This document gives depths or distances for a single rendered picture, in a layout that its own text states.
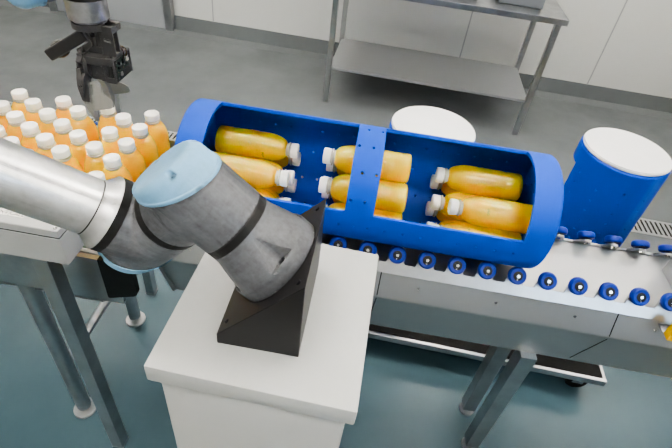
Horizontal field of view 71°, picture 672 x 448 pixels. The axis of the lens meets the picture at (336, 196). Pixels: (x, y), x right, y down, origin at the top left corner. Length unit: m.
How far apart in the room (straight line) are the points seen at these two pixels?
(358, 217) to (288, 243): 0.42
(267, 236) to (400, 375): 1.54
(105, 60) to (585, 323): 1.27
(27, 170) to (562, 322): 1.20
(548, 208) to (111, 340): 1.78
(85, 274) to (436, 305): 0.90
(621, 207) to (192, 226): 1.45
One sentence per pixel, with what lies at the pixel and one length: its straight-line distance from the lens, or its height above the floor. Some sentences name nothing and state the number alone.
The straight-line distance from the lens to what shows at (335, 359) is 0.78.
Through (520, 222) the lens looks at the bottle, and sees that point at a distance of 1.17.
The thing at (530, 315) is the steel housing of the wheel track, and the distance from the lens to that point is 1.35.
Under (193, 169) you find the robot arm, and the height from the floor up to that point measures 1.43.
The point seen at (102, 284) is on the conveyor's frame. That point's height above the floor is 0.80.
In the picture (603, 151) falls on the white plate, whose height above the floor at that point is 1.04.
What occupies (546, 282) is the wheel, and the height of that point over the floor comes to 0.96.
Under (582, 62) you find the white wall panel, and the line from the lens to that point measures 4.78.
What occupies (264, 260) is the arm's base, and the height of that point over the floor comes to 1.31.
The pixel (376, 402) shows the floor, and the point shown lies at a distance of 2.07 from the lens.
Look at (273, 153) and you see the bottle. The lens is 1.21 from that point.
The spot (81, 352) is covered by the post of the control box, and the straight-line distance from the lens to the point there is 1.52.
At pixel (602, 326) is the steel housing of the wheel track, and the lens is 1.42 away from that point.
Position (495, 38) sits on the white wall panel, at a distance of 4.55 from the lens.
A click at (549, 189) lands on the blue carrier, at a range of 1.14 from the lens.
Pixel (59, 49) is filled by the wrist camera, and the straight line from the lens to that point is 1.15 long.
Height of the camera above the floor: 1.81
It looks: 39 degrees down
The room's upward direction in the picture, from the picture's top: 8 degrees clockwise
